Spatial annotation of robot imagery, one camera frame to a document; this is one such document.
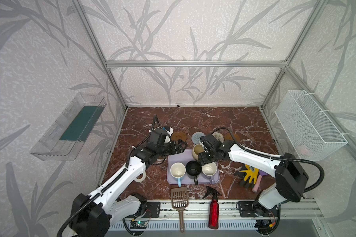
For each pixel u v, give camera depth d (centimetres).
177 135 102
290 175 43
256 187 80
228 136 102
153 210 74
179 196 79
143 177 84
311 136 62
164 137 61
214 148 65
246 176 80
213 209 72
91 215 38
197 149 87
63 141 63
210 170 86
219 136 102
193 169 86
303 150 72
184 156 90
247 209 74
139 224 72
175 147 68
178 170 84
